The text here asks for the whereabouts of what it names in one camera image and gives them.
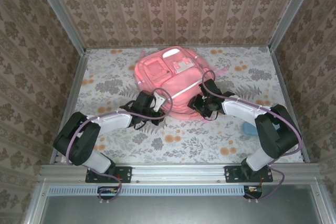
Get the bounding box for pink student backpack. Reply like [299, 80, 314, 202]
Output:
[133, 46, 228, 121]

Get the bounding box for light blue pencil case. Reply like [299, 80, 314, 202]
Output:
[241, 122, 259, 138]

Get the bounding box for floral patterned table cover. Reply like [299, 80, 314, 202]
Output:
[64, 47, 305, 164]

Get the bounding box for grey metal sheet panel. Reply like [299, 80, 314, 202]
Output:
[25, 182, 330, 224]

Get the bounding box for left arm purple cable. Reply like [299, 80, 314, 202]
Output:
[67, 88, 174, 204]

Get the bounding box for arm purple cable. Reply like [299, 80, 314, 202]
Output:
[203, 70, 302, 201]
[67, 88, 174, 204]

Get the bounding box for aluminium table side rail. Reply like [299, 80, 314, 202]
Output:
[270, 48, 311, 164]
[49, 50, 89, 164]

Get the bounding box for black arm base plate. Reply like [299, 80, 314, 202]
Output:
[224, 165, 274, 184]
[85, 166, 132, 184]

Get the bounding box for aluminium mounting rail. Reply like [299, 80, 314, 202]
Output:
[39, 163, 322, 183]

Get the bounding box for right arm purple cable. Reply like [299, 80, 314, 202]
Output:
[203, 70, 302, 201]

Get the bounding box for slotted grey cable duct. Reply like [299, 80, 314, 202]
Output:
[48, 185, 263, 197]

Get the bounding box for small wired circuit board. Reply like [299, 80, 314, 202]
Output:
[243, 185, 263, 200]
[97, 186, 123, 200]

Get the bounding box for aluminium frame post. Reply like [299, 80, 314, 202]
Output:
[269, 0, 320, 51]
[30, 0, 87, 53]

